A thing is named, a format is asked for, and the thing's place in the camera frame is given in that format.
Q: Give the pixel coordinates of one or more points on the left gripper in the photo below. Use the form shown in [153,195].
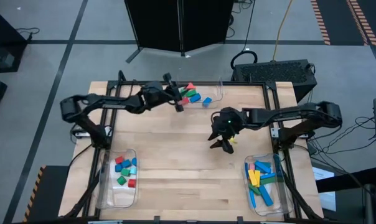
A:
[170,95]

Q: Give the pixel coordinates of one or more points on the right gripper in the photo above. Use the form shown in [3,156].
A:
[228,126]

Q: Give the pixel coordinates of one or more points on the small green block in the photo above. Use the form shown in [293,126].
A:
[125,172]
[184,92]
[254,188]

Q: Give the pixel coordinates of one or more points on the red wedge block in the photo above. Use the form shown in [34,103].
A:
[185,101]

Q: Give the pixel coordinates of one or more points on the green rectangular block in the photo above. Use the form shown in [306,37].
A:
[191,93]

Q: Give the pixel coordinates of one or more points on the salmon triangular block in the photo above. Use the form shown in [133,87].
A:
[190,86]

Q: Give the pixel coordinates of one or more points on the small blue block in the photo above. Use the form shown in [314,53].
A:
[126,163]
[207,102]
[118,168]

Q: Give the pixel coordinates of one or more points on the blue rectangular block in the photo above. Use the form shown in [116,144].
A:
[278,166]
[268,175]
[262,166]
[266,195]
[246,170]
[252,199]

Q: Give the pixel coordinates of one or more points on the long pink block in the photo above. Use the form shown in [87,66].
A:
[251,166]

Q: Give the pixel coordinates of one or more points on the yellow rectangular block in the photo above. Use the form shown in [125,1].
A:
[257,178]
[252,177]

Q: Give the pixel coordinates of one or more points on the long dark green block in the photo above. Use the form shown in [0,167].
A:
[268,180]

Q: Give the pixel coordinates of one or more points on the small red block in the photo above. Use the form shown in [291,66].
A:
[119,160]

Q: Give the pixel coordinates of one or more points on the red half-cylinder block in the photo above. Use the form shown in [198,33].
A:
[132,183]

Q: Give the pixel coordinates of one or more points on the green half-cylinder block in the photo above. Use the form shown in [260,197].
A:
[121,180]

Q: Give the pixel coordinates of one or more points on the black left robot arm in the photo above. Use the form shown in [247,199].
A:
[119,102]

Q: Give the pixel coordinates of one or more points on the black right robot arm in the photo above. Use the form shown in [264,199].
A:
[284,113]

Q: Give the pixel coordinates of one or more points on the clear plastic bin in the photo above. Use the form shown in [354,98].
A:
[116,196]
[214,93]
[278,202]

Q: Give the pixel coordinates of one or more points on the black folding partition screen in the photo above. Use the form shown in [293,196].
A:
[163,25]

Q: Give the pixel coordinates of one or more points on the black perforated computer case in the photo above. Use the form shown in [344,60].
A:
[275,73]

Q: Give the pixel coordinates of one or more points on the white cloth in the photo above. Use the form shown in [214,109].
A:
[328,200]

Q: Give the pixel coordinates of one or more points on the black mat yellow striped edge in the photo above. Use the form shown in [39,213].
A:
[51,193]

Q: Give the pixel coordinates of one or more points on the black laptop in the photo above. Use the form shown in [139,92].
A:
[374,205]

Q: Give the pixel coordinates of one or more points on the black cart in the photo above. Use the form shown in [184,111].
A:
[4,40]

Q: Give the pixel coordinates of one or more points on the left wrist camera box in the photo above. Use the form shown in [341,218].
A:
[152,89]

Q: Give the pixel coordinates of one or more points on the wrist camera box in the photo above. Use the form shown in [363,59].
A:
[228,112]
[152,89]

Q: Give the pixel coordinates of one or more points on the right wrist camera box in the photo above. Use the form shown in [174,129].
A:
[228,112]

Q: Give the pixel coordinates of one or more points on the black metal table frame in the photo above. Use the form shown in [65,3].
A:
[138,83]

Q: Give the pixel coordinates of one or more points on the black and silver side bracket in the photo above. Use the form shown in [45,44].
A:
[79,134]

